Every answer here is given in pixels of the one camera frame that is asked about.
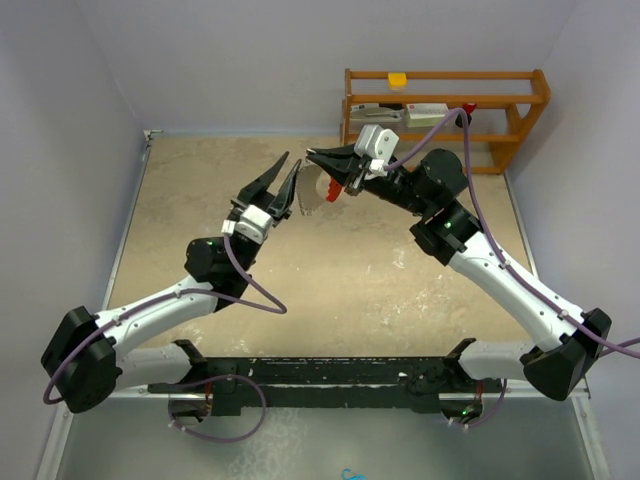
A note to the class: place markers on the white cardboard box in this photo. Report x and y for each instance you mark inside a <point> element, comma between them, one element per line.
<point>420,115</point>

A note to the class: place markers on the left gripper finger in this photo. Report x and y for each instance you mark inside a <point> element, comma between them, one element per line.
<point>280,205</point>
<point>259,187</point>

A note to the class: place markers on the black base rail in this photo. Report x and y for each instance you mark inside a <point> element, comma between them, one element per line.
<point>420,384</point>

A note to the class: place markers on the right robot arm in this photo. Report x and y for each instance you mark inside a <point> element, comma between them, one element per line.
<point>562,345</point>

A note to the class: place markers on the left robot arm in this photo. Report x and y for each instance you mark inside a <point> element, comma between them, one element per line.
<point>85,358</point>

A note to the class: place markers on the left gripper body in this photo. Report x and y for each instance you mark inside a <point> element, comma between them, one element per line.
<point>274,221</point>

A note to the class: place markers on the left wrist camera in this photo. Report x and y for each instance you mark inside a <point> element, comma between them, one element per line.
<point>253,223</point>

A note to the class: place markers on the blue object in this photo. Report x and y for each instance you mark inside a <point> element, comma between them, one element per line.
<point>348,474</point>

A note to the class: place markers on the red grey key holder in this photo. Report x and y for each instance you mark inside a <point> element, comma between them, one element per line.
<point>312,190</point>

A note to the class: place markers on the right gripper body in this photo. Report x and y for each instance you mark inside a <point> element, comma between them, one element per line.
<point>357,179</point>

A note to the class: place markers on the grey stapler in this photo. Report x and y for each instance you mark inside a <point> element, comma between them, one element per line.
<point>376,113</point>

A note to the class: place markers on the yellow block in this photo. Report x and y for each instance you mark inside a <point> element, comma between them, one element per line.
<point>397,81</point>

